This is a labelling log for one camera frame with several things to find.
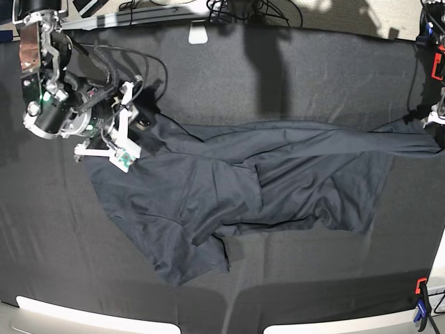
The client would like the dark navy t-shirt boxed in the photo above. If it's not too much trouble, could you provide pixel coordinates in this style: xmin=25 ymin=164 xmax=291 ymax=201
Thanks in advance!
xmin=83 ymin=114 xmax=442 ymax=286

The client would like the blue red clamp front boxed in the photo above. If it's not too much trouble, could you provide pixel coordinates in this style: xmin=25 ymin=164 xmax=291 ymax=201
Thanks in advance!
xmin=413 ymin=277 xmax=432 ymax=333

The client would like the red clamp right rear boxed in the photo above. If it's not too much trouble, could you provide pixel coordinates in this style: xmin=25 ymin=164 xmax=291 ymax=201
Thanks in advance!
xmin=430 ymin=52 xmax=444 ymax=81

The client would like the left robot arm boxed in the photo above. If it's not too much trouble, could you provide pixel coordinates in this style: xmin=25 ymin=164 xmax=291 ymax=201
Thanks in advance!
xmin=417 ymin=1 xmax=444 ymax=129

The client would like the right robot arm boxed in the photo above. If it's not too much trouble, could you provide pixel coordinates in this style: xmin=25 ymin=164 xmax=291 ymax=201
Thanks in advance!
xmin=12 ymin=1 xmax=145 ymax=173

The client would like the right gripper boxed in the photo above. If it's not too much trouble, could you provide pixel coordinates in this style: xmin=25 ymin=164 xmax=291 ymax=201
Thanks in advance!
xmin=62 ymin=81 xmax=142 ymax=173

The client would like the black table cloth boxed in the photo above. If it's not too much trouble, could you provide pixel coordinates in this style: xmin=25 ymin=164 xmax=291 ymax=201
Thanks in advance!
xmin=1 ymin=24 xmax=444 ymax=333

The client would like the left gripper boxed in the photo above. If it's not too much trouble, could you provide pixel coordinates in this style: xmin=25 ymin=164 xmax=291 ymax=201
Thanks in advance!
xmin=421 ymin=88 xmax=445 ymax=129

